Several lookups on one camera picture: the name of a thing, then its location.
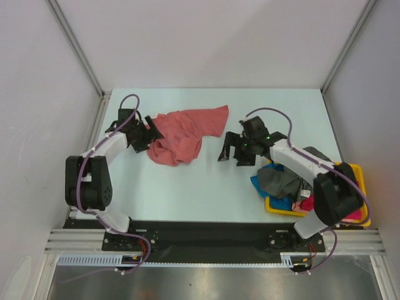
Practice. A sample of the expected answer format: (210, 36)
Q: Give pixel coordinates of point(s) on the yellow plastic bin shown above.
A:
(285, 206)

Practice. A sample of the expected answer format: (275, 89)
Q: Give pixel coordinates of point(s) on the aluminium frame rail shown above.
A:
(62, 241)

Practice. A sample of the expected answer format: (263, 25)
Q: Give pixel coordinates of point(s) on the right aluminium corner post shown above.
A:
(350, 40)

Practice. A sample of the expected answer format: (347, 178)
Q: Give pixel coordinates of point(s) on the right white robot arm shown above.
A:
(335, 188)

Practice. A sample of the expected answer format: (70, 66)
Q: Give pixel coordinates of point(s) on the left aluminium corner post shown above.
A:
(75, 45)

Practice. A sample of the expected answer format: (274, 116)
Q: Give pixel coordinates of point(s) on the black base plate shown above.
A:
(216, 239)

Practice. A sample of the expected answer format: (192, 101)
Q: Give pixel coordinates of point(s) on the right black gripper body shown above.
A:
(246, 144)

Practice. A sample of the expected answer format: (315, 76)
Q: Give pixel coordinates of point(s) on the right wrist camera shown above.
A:
(254, 128)

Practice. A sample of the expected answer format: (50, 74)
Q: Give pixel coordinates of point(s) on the slotted cable duct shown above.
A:
(128, 261)

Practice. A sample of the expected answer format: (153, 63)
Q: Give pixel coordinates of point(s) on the magenta t shirt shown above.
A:
(306, 205)

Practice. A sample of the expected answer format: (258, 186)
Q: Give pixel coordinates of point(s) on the grey t shirt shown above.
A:
(306, 164)

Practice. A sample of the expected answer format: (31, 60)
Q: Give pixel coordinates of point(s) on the aluminium corner post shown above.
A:
(350, 40)
(75, 45)

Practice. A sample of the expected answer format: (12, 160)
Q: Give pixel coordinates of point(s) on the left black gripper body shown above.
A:
(141, 133)

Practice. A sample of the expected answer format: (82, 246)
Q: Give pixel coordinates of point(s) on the salmon pink t shirt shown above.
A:
(183, 133)

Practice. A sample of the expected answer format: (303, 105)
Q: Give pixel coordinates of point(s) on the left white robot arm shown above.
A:
(88, 185)

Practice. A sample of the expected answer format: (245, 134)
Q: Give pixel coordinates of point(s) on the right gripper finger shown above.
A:
(244, 158)
(231, 140)

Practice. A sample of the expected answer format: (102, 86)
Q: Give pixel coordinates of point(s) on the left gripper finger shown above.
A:
(142, 144)
(152, 132)

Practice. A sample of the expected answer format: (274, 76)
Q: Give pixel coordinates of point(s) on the blue t shirt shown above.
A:
(276, 181)

